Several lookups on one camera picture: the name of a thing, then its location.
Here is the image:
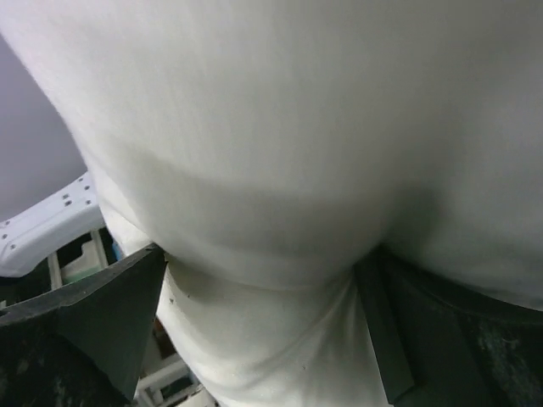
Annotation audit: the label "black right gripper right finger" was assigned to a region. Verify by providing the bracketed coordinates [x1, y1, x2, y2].
[354, 249, 542, 406]

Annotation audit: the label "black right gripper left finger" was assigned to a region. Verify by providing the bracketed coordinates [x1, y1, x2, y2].
[1, 245, 166, 406]

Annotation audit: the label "white pillow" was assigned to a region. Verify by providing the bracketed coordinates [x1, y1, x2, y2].
[1, 1, 542, 406]

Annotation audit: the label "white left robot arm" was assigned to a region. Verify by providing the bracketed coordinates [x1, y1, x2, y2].
[1, 172, 104, 278]

